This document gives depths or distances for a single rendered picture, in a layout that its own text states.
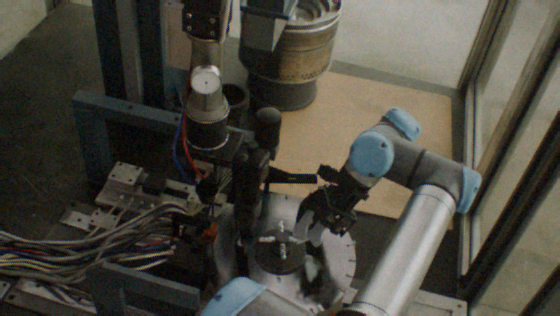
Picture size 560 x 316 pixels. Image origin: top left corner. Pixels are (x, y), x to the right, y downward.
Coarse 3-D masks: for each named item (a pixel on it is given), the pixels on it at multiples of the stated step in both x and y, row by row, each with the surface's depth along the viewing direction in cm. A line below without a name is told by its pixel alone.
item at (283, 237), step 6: (282, 222) 124; (282, 228) 123; (276, 234) 121; (282, 234) 121; (258, 240) 121; (264, 240) 120; (270, 240) 120; (276, 240) 120; (282, 240) 120; (288, 240) 120; (294, 240) 121; (300, 240) 121; (276, 246) 121; (282, 246) 119; (282, 252) 118; (282, 258) 118
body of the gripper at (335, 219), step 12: (348, 180) 110; (324, 192) 114; (336, 192) 115; (348, 192) 110; (360, 192) 110; (324, 204) 112; (336, 204) 112; (348, 204) 111; (312, 216) 114; (324, 216) 113; (336, 216) 112; (348, 216) 112; (336, 228) 114; (348, 228) 114
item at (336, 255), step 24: (264, 216) 131; (288, 216) 131; (216, 240) 125; (336, 240) 128; (216, 264) 121; (240, 264) 121; (312, 264) 123; (336, 264) 123; (216, 288) 117; (288, 288) 118; (312, 288) 119; (336, 288) 119
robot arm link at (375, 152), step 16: (384, 128) 100; (352, 144) 96; (368, 144) 95; (384, 144) 94; (400, 144) 96; (416, 144) 98; (352, 160) 96; (368, 160) 95; (384, 160) 94; (400, 160) 95; (368, 176) 96; (384, 176) 98; (400, 176) 96
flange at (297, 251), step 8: (264, 232) 126; (272, 232) 127; (288, 232) 127; (256, 248) 123; (264, 248) 123; (272, 248) 122; (288, 248) 122; (296, 248) 124; (304, 248) 124; (256, 256) 122; (264, 256) 122; (272, 256) 122; (280, 256) 122; (288, 256) 122; (296, 256) 123; (304, 256) 123; (264, 264) 121; (272, 264) 121; (280, 264) 121; (288, 264) 121; (296, 264) 121; (280, 272) 120; (288, 272) 121
